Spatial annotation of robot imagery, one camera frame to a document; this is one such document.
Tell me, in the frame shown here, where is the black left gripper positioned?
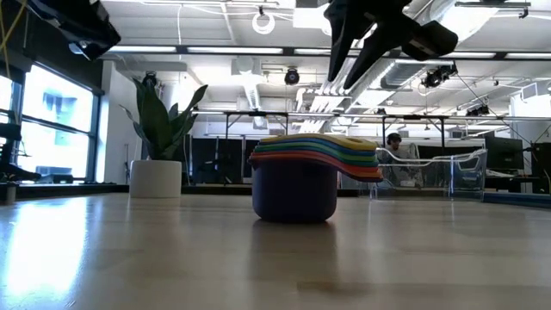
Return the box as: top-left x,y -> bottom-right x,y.
25,0 -> 122,62

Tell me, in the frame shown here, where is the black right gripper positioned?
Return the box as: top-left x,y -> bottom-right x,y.
323,0 -> 415,90

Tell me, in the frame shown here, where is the yellow measuring cup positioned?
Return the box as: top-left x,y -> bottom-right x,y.
259,133 -> 379,152

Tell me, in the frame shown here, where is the blue measuring cup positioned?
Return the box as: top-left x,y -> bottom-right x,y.
256,138 -> 379,158

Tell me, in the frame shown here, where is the green measuring cup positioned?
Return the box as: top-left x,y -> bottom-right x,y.
253,143 -> 380,164

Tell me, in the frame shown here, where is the teal measuring cup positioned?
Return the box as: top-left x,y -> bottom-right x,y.
252,147 -> 381,169

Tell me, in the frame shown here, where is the red measuring cup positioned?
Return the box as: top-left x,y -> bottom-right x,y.
249,150 -> 383,177

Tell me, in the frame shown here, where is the orange measuring cup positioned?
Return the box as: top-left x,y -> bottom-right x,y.
248,154 -> 384,183

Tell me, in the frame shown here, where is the purple measuring cup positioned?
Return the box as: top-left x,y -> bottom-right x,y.
251,161 -> 339,224

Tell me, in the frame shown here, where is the clear plastic basket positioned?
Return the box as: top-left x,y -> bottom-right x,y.
374,146 -> 490,202

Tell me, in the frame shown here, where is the person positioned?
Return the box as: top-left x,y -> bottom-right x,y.
384,132 -> 410,163

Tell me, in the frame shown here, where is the green succulent plant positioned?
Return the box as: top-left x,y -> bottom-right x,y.
120,77 -> 208,162

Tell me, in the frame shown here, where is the white plant pot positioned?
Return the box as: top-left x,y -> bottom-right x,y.
128,159 -> 183,200

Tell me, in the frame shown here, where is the black computer monitor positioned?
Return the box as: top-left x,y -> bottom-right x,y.
485,136 -> 524,171

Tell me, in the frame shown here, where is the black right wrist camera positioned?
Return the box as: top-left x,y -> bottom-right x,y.
402,20 -> 460,62

